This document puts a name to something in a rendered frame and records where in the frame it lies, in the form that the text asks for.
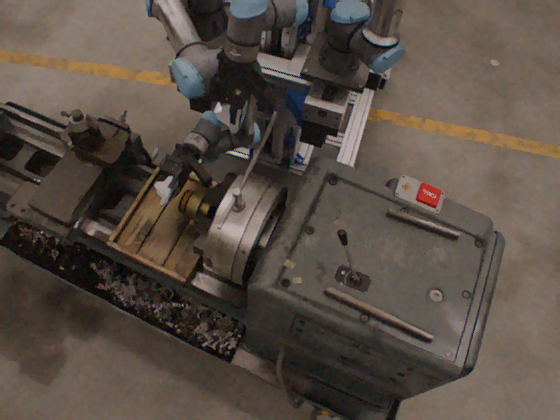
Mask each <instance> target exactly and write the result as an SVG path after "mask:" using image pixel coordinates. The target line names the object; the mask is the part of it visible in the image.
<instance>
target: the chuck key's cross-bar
mask: <svg viewBox="0 0 560 420"><path fill-rule="evenodd" d="M278 115H279V113H277V112H274V114H273V117H272V118H271V120H270V122H269V124H268V126H267V128H266V130H265V132H264V136H263V138H262V140H261V142H260V144H259V146H258V148H257V150H256V152H255V154H254V156H253V159H252V160H251V162H250V164H249V166H248V168H247V170H246V173H245V176H244V178H243V180H242V182H241V183H240V185H239V187H238V188H240V189H241V192H242V190H243V189H244V185H245V183H246V181H247V179H248V177H249V176H250V174H251V172H252V169H253V167H254V165H255V163H256V161H257V159H258V157H259V155H260V153H261V151H262V149H263V147H264V143H265V141H266V139H267V137H268V135H269V133H270V131H271V129H272V127H273V125H274V123H275V121H276V119H277V117H278ZM237 199H238V198H236V197H234V196H233V197H232V199H231V201H230V202H229V204H228V206H227V210H226V212H224V214H223V216H222V218H221V220H220V221H219V223H218V225H217V227H216V228H217V229H219V230H221V229H222V227H223V225H224V223H225V221H226V220H227V216H228V214H229V212H230V211H231V210H232V208H233V206H234V204H235V202H236V200H237Z"/></svg>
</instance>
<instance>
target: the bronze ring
mask: <svg viewBox="0 0 560 420"><path fill-rule="evenodd" d="M205 195H206V194H203V193H200V192H199V191H197V192H195V191H192V190H189V189H188V190H186V192H185V193H184V194H183V196H182V197H181V199H180V202H179V205H178V211H179V212H181V213H183V214H186V217H188V218H190V219H193V220H194V219H195V217H196V216H197V214H198V212H199V213H201V214H203V215H205V216H208V217H210V218H212V215H213V213H214V212H215V208H216V207H215V206H212V205H211V204H209V203H206V202H204V198H205Z"/></svg>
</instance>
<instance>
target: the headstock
mask: <svg viewBox="0 0 560 420"><path fill-rule="evenodd" d="M355 169H356V167H354V166H351V165H348V164H346V163H343V162H339V161H334V160H332V159H329V158H326V157H322V156H316V157H314V158H313V159H311V160H310V161H309V163H308V165H307V167H306V169H305V171H304V173H303V175H302V176H301V178H300V182H299V184H298V186H297V188H296V189H295V191H294V193H293V194H292V196H291V198H290V200H289V202H288V204H287V206H286V208H285V210H284V212H283V213H282V215H281V219H280V221H279V223H278V225H277V227H276V229H275V231H274V232H273V234H272V236H271V238H270V240H269V242H268V244H267V246H266V248H265V249H264V250H263V254H262V256H261V258H260V260H259V262H258V264H257V265H256V267H255V269H254V271H253V273H252V275H251V277H250V279H249V280H248V302H247V323H248V326H249V327H250V328H251V329H252V330H253V331H255V332H257V333H259V334H261V335H264V336H266V337H268V338H269V337H276V336H280V337H282V338H287V339H289V340H291V341H293V342H295V343H296V344H298V345H301V346H303V347H307V348H308V349H310V350H312V351H315V352H317V353H319V354H322V355H324V356H326V357H329V358H331V359H332V360H334V361H338V362H340V363H342V364H344V365H346V366H348V367H349V366H350V367H352V368H353V369H356V370H358V371H360V372H363V373H365V374H367V375H370V376H371V377H375V378H377V379H379V380H380V381H383V382H387V383H388V384H390V385H392V386H396V387H398V388H400V389H402V390H403V391H407V392H409V393H411V394H414V395H415V394H421V393H424V392H427V391H430V390H433V389H436V388H439V387H441V386H443V385H446V384H448V383H451V382H455V380H458V379H461V378H463V377H466V376H468V375H469V374H470V373H471V372H472V371H473V370H474V367H475V365H476V362H477V358H478V354H479V350H480V347H481V343H482V339H483V335H484V332H485V327H486V324H487V320H488V316H489V312H490V308H491V304H492V300H493V294H494V289H495V285H496V281H497V277H498V273H499V269H500V265H501V261H502V258H503V253H504V246H505V238H504V236H503V234H502V233H501V232H500V231H494V232H492V231H493V226H494V225H493V222H492V220H491V219H490V218H489V216H487V215H484V214H483V213H480V212H476V211H474V210H471V209H470V208H467V207H465V206H463V205H461V204H458V203H457V202H454V201H452V200H448V199H445V198H444V199H443V202H442V208H441V211H440V213H439V214H437V213H435V212H430V211H428V210H426V209H424V208H422V207H419V206H418V205H415V204H413V203H410V202H408V201H406V200H404V199H402V198H399V197H395V196H393V195H394V193H395V190H396V188H397V185H398V181H399V179H398V178H393V179H390V180H389V181H388V182H387V183H386V185H385V186H384V188H383V189H382V188H380V187H379V186H378V185H376V182H375V181H374V180H373V178H371V177H368V176H366V175H363V174H362V173H359V172H357V171H355ZM388 207H389V208H392V209H395V210H398V211H400V212H406V213H409V214H411V215H414V216H417V217H419V218H422V219H424V220H426V221H429V222H432V223H434V224H440V225H442V226H445V227H448V228H450V229H453V230H456V231H458V232H460V235H459V237H458V239H454V238H451V237H449V236H443V235H441V234H439V233H436V232H434V231H431V230H428V229H426V228H423V227H420V226H418V225H412V224H409V223H407V222H404V221H401V220H399V219H396V218H394V217H391V216H388V215H386V212H387V210H388ZM343 229H345V230H346V232H347V237H348V246H349V252H350V256H351V259H352V261H353V265H354V268H355V271H356V274H359V275H360V276H361V277H362V278H363V284H362V286H361V287H356V288H354V287H352V286H351V285H350V283H349V277H350V276H351V275H352V273H351V269H350V266H349V263H348V257H347V254H346V251H345V248H344V246H342V244H341V242H340V240H339V238H338V236H337V231H338V230H343ZM286 247H287V248H288V252H283V251H284V248H286ZM286 259H288V260H290V261H292V262H293V263H295V264H296V266H295V268H293V269H290V268H289V267H287V266H283V263H284V262H285V260H286ZM293 277H301V283H296V284H293ZM328 285H330V286H331V287H333V288H335V289H337V290H342V291H343V292H345V293H347V294H349V295H351V296H353V297H355V298H356V299H360V300H362V301H364V302H367V303H368V304H370V305H372V306H374V307H377V308H379V309H381V310H383V311H385V312H386V313H388V314H393V315H395V316H396V317H398V318H400V319H402V320H404V321H407V322H409V323H411V324H412V325H415V326H417V327H418V326H419V327H420V328H422V329H424V330H426V331H427V332H431V333H433V334H434V338H433V340H432V341H431V342H428V341H424V340H423V339H421V338H419V337H417V336H414V335H412V334H410V333H409V332H407V331H405V330H401V329H399V328H397V327H395V326H393V325H392V324H388V323H386V322H384V321H383V320H381V319H379V318H377V317H376V318H375V317H374V316H372V315H369V314H367V313H365V312H364V311H362V310H358V309H356V308H354V307H353V306H351V305H349V304H347V303H345V302H342V301H340V300H337V299H335V298H333V297H331V296H329V295H328V294H326V293H324V292H325V290H326V288H327V286H328Z"/></svg>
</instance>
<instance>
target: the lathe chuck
mask: <svg viewBox="0 0 560 420"><path fill-rule="evenodd" d="M251 175H252V176H251V177H248V179H247V181H246V183H245V185H244V189H243V190H242V192H241V194H242V200H243V201H244V209H243V210H242V211H235V210H233V209H232V210H231V211H230V212H229V214H228V216H227V220H226V221H225V223H224V225H223V227H222V229H221V230H219V229H217V228H216V227H217V225H218V223H219V221H220V220H221V218H222V216H223V214H224V212H226V210H227V206H228V204H229V202H230V201H231V199H232V197H233V196H232V190H233V189H234V188H238V187H239V185H240V183H241V182H242V180H243V178H244V175H239V176H237V178H236V179H235V180H234V181H233V183H232V184H231V186H230V187H229V189H228V190H227V194H225V196H224V198H223V200H222V202H221V204H220V206H219V208H218V210H217V212H216V213H215V215H214V218H213V220H212V225H211V228H210V229H209V232H208V235H207V238H206V242H205V245H204V249H203V255H202V257H203V258H205V259H206V258H208V259H210V260H211V261H213V266H209V265H207V263H205V262H203V266H204V268H205V269H207V270H209V271H212V272H214V273H216V274H217V275H219V276H222V277H226V278H228V279H230V280H232V278H231V271H232V266H233V263H234V259H235V256H236V253H237V250H238V248H239V245H240V243H241V240H242V237H243V235H244V231H245V229H246V227H247V224H248V222H249V220H250V218H251V216H252V214H253V212H254V211H255V209H256V207H257V205H258V204H259V202H260V200H261V198H262V195H263V194H264V193H265V192H266V190H267V189H268V188H269V186H270V185H271V184H272V183H274V182H275V180H273V179H270V178H268V177H266V176H263V175H260V174H257V173H255V172H251Z"/></svg>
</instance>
